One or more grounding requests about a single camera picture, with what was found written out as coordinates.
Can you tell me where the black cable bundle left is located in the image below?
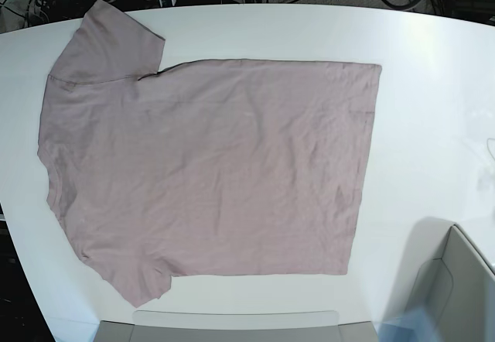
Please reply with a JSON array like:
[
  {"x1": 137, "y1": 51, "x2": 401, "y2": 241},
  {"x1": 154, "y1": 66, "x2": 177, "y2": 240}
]
[{"x1": 0, "y1": 0, "x2": 51, "y2": 33}]

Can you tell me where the mauve pink T-shirt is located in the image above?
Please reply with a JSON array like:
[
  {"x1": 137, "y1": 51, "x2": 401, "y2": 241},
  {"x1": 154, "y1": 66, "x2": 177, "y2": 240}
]
[{"x1": 38, "y1": 1, "x2": 381, "y2": 307}]

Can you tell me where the grey tray at bottom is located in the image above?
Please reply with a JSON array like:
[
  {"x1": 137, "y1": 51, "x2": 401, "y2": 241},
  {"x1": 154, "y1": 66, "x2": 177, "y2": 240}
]
[{"x1": 94, "y1": 310, "x2": 378, "y2": 341}]

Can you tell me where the grey bin at right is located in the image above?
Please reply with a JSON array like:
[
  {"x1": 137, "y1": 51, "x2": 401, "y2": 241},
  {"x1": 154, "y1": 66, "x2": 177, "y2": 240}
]
[{"x1": 400, "y1": 226, "x2": 494, "y2": 341}]

